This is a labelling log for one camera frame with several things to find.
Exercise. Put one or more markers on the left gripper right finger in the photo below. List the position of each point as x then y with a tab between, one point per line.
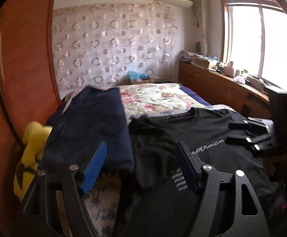
243	206

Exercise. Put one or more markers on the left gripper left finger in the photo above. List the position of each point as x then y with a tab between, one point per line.
40	207

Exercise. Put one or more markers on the folded navy blue garment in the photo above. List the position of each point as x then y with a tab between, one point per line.
92	116

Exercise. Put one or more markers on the wooden sideboard cabinet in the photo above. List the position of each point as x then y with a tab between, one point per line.
216	89

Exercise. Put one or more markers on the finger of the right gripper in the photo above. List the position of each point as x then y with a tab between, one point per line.
247	125
256	143

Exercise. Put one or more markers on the window with wooden frame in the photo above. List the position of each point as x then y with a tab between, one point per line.
255	39

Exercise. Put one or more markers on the yellow plush pillow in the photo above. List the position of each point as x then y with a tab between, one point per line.
34	141

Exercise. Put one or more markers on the black t-shirt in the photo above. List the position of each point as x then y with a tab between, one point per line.
163	205

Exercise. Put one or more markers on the blue floral bed sheet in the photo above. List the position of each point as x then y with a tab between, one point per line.
102	204

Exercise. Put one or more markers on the wooden wardrobe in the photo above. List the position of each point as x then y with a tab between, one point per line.
28	89

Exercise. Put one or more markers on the dark blue blanket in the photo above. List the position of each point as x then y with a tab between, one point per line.
194	95

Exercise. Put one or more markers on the pink floral quilt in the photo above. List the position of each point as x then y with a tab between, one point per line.
154	100

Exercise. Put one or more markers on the cardboard box on sideboard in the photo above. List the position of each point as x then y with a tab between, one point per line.
204	63

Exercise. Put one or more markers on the tissue box with blue bag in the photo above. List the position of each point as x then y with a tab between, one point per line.
138	78

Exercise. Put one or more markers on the circle patterned curtain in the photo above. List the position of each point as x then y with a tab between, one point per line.
101	44

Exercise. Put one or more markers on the pink bottle on sideboard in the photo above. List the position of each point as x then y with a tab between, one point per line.
229	70

